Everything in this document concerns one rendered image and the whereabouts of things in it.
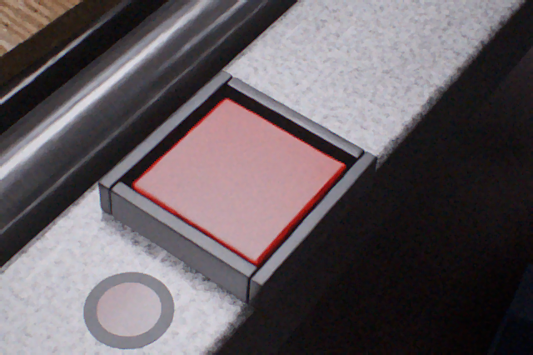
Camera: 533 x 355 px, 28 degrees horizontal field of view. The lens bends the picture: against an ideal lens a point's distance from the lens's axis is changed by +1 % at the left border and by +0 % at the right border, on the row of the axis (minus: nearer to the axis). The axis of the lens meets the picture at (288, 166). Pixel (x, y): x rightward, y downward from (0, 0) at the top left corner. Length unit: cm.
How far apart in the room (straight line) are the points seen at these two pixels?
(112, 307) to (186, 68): 13
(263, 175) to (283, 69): 7
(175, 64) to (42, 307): 13
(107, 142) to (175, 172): 5
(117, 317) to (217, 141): 8
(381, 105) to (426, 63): 3
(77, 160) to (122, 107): 3
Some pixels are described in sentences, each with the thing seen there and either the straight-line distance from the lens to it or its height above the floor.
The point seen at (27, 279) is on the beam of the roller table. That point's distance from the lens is 40.
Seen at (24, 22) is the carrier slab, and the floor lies 94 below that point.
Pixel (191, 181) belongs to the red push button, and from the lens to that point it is 41.
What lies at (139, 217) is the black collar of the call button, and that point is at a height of 93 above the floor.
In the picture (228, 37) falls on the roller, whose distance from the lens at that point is 49.
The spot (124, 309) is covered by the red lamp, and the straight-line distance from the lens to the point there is 39.
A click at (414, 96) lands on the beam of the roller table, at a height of 92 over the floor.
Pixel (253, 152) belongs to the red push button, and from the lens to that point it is 42.
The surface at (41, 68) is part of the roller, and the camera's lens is 48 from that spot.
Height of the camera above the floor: 124
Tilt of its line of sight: 50 degrees down
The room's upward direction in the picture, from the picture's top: 6 degrees clockwise
